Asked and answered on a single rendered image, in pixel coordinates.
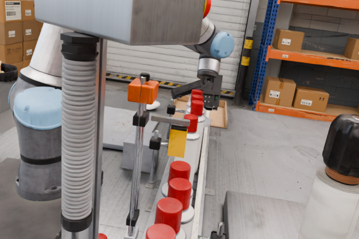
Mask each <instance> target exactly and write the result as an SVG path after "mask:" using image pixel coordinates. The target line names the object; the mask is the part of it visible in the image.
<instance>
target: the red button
mask: <svg viewBox="0 0 359 239"><path fill-rule="evenodd" d="M210 7H211V0H207V5H206V9H205V13H204V15H203V19H204V18H205V17H206V16H207V14H208V13H209V11H210Z"/></svg>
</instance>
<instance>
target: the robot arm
mask: <svg viewBox="0 0 359 239"><path fill-rule="evenodd" d="M61 33H62V28H61V27H57V26H54V25H50V24H47V23H44V24H43V27H42V30H41V33H40V36H39V38H38V41H37V44H36V48H35V50H34V53H33V56H32V59H31V62H30V65H29V66H28V67H26V68H23V69H21V71H20V74H19V76H18V79H17V82H16V83H15V84H14V85H13V86H12V87H11V89H10V92H9V97H8V103H9V108H10V110H11V112H12V115H13V118H14V121H15V124H16V127H17V133H18V140H19V148H20V157H21V161H20V164H19V168H18V173H17V176H16V179H15V185H16V190H17V193H18V194H19V195H20V196H21V197H22V198H24V199H27V200H30V201H51V200H56V199H59V198H61V125H62V53H61V51H60V50H62V40H60V34H61ZM182 46H185V47H187V48H188V49H190V50H192V51H194V52H197V53H199V61H198V68H197V77H198V78H199V79H200V80H198V81H195V82H192V83H189V84H187V85H183V86H180V87H176V88H174V89H172V90H171V91H170V94H171V97H172V99H174V100H175V99H179V98H181V97H183V96H185V95H188V94H191V92H192V90H193V89H198V90H202V91H203V93H202V96H203V102H204V109H203V111H204V112H206V110H209V111H212V110H215V111H217V108H218V107H219V103H220V95H221V85H222V78H223V76H222V75H219V71H220V63H221V59H222V58H226V57H228V56H229V55H230V54H231V53H232V51H233V49H234V46H235V41H234V38H233V36H232V35H231V34H229V33H227V32H226V31H220V30H219V29H218V28H217V27H216V26H215V25H214V24H213V23H212V22H211V21H210V20H209V19H208V18H207V17H205V18H204V19H203V20H202V28H201V35H200V41H199V43H198V44H193V45H182ZM205 109H206V110H205ZM204 118H205V124H204V127H209V126H210V123H211V120H210V118H208V117H207V116H206V115H205V113H204Z"/></svg>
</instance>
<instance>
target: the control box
mask: <svg viewBox="0 0 359 239"><path fill-rule="evenodd" d="M34 2H35V19H36V20H37V21H39V22H43V23H47V24H50V25H54V26H57V27H61V28H65V29H69V30H73V31H77V32H79V33H84V34H87V35H91V36H95V37H99V38H103V39H107V40H109V41H114V42H117V43H121V44H125V45H129V46H144V45H193V44H198V43H199V41H200V35H201V28H202V20H203V15H204V13H205V9H206V5H207V0H34Z"/></svg>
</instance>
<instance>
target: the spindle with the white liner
mask: <svg viewBox="0 0 359 239"><path fill-rule="evenodd" d="M322 156H323V161H324V163H325V165H326V167H322V168H319V169H318V170H317V171H316V174H315V178H314V182H313V185H312V188H311V191H310V195H309V200H308V203H307V206H306V209H305V214H304V217H303V220H302V223H301V227H300V231H299V234H298V235H297V237H296V239H351V236H352V234H353V231H354V229H355V226H356V222H357V219H358V216H359V115H357V114H340V115H338V116H337V117H336V118H335V119H334V120H333V121H332V123H331V125H330V128H329V131H328V134H327V138H326V142H325V145H324V149H323V152H322Z"/></svg>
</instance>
